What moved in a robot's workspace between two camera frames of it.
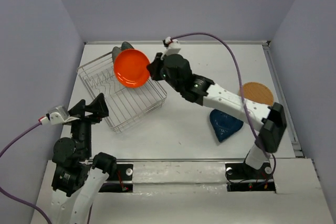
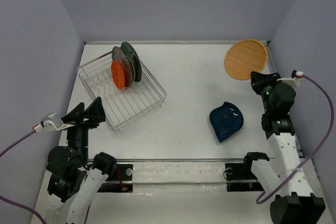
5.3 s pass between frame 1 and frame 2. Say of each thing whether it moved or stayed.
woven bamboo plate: moved
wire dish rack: stayed
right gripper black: moved
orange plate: moved
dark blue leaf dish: stayed
